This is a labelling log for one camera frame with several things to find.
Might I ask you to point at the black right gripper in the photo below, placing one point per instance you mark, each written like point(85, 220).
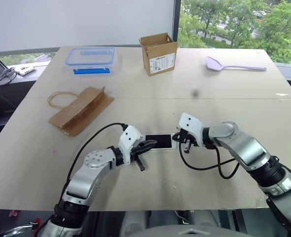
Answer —
point(187, 137)

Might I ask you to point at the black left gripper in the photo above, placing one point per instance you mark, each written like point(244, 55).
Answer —
point(136, 153)

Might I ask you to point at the white smartphone black screen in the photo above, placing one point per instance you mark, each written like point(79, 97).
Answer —
point(160, 140)

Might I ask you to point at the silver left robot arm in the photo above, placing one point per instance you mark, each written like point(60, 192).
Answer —
point(86, 180)

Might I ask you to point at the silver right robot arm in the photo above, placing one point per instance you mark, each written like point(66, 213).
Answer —
point(246, 148)

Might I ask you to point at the flat brown paper bag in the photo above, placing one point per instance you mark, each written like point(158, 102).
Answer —
point(86, 108)

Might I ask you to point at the open brown cardboard box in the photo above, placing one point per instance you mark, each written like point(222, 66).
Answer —
point(160, 61)

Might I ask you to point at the lilac plastic rice paddle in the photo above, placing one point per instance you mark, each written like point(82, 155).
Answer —
point(213, 64)

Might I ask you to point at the grey rounded robot torso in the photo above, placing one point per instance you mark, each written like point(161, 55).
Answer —
point(192, 232)

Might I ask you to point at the clear container with blue lid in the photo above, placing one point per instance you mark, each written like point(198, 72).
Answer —
point(90, 58)

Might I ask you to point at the small red object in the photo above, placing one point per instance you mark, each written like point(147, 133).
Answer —
point(13, 213)

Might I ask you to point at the white power strip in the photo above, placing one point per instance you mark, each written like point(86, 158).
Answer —
point(24, 70)

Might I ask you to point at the white window blind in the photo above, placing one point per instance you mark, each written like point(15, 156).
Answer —
point(81, 22)

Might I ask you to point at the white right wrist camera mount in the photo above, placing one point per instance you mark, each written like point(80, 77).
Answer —
point(191, 122)

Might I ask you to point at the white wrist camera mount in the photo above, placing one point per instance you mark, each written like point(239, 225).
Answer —
point(191, 122)
point(128, 138)

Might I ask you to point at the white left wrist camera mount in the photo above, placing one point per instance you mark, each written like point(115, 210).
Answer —
point(128, 138)

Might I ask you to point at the dark window frame post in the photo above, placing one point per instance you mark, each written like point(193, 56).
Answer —
point(177, 19)

